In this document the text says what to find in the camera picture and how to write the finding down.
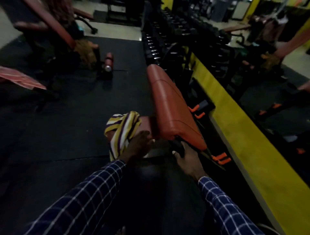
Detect person's right hand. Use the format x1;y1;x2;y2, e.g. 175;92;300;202
172;141;209;182

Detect person's left hand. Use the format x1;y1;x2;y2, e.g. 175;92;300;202
118;130;155;165

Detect yellow purple striped towel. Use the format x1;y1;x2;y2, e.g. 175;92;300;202
104;111;142;162

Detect red bench backrest pad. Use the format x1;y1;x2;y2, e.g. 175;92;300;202
146;64;208;151

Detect person's left forearm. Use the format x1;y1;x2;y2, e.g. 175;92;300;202
23;160;127;235

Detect person's right forearm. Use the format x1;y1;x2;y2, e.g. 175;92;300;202
198;176;265;235

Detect person's dark trousers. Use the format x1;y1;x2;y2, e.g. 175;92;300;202
102;155;218;235

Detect black dumbbell rack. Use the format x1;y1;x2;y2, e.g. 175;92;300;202
141;6;234;97

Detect mustard yellow cloth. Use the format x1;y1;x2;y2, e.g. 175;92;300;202
73;39;99;64

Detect red white striped cloth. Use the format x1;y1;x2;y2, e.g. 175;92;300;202
0;66;47;91

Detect red flat bench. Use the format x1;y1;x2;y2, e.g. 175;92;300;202
72;7;98;35

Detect red padded incline bench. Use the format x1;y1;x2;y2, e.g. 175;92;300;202
13;0;84;73

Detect black orange bench frame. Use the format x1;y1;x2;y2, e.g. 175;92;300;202
170;98;233;171

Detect white cable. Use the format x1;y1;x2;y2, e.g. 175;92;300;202
256;223;282;235

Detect large wall mirror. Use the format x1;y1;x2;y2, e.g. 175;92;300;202
191;0;310;188

